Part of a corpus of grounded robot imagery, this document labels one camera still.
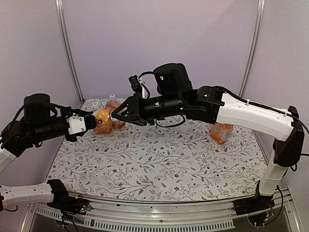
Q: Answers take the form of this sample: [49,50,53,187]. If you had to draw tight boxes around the aluminium frame post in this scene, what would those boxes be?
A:
[55,0,84,103]
[239,0,265,98]

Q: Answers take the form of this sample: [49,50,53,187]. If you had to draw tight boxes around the left aluminium frame post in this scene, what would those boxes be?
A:
[55,0,84,103]

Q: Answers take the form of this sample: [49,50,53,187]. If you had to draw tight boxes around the front aluminium rail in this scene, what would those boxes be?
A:
[21,188,302,232]

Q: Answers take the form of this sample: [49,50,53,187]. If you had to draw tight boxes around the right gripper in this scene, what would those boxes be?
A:
[111,92,183,127]

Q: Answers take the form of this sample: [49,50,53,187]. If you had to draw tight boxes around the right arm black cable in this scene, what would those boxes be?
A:
[222,88,309,136]

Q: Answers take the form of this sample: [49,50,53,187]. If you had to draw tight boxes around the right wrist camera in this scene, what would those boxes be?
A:
[128,75,150,99]

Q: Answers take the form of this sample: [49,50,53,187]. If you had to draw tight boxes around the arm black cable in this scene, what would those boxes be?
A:
[12,101,78,126]
[222,88,309,136]

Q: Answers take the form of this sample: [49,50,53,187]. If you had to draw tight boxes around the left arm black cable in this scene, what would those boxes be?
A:
[12,101,78,126]

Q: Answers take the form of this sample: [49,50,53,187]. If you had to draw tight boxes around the orange bottle back left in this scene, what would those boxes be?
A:
[92,101,112,134]

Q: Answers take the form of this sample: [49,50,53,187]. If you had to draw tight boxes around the right aluminium frame post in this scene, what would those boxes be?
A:
[239,0,265,98]

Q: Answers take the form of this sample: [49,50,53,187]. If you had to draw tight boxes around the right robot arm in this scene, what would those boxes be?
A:
[112,63,309,211]

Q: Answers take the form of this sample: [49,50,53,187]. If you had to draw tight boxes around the small orange black bottle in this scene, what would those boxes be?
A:
[92,108,117,126]

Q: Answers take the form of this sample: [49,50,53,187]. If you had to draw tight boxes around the floral patterned table mat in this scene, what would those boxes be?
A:
[47,116,267,202]

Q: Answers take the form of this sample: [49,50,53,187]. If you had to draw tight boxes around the large orange juice bottle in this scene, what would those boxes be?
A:
[209,123,234,145]

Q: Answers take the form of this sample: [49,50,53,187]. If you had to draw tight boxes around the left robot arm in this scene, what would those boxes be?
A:
[0,93,96,214]

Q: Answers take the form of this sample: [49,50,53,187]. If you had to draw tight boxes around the orange bottle back right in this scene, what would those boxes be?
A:
[105,94,125,129]

